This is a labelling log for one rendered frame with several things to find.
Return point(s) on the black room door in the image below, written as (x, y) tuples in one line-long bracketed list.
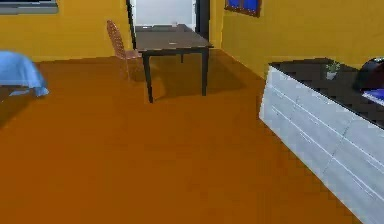
[(202, 16)]

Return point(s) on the grey window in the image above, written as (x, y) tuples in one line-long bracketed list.
[(28, 6)]

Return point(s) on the blue bed cover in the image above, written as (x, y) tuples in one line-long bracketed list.
[(18, 73)]

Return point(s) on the pink lattice chair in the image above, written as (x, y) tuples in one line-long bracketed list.
[(117, 41)]

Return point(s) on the dark brown table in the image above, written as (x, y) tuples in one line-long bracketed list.
[(170, 40)]

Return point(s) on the black round object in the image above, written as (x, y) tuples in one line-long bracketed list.
[(370, 75)]

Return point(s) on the blue book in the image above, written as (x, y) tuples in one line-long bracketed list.
[(376, 95)]

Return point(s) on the small white object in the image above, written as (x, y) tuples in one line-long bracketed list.
[(172, 43)]

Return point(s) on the small potted plant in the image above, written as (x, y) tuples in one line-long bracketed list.
[(332, 70)]

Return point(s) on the white chest of drawers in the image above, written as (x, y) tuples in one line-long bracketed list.
[(320, 126)]

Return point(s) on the blue framed picture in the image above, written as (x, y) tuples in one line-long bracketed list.
[(244, 6)]

